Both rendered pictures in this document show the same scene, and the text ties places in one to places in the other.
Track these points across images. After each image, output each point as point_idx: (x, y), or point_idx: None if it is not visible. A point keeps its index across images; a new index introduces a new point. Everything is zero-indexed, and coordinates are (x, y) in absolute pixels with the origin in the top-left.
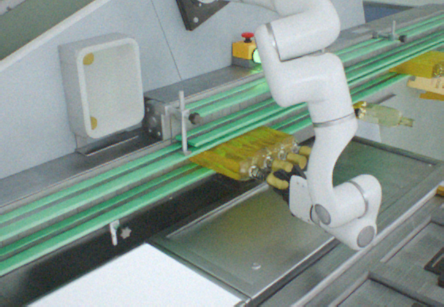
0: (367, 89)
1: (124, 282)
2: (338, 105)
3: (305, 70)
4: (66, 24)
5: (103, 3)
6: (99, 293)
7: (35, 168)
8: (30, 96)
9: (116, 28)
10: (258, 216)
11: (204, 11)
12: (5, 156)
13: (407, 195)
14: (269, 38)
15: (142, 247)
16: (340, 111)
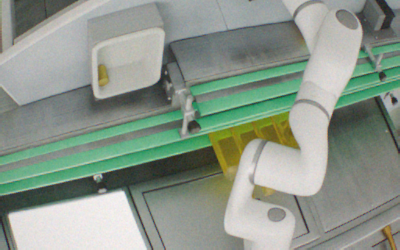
0: None
1: (91, 224)
2: None
3: (252, 230)
4: (99, 3)
5: None
6: (73, 225)
7: (53, 100)
8: (56, 55)
9: None
10: None
11: None
12: (33, 91)
13: (361, 227)
14: (248, 172)
15: (118, 194)
16: None
